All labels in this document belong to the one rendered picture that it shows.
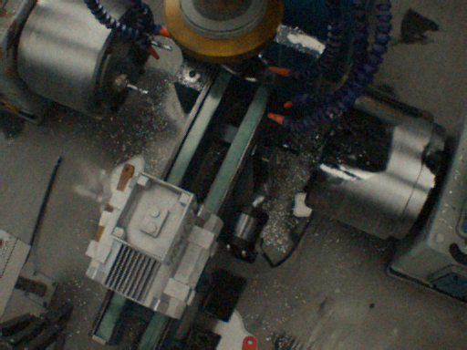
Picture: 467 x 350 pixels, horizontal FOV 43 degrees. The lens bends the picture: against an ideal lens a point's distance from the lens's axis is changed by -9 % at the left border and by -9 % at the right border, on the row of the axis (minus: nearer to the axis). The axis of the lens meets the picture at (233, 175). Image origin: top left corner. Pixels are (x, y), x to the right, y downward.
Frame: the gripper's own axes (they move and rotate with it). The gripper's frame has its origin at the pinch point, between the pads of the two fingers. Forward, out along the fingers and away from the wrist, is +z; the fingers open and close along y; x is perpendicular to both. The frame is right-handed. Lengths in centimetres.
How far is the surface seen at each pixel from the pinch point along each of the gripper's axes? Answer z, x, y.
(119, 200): 20.9, -14.8, 2.4
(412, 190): 24, -36, -43
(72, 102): 28.5, -25.5, 20.4
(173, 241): 14.0, -15.5, -10.7
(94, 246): 16.2, -6.7, 2.8
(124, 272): 12.3, -6.8, -5.0
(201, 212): 21.4, -19.0, -11.9
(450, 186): 25, -40, -49
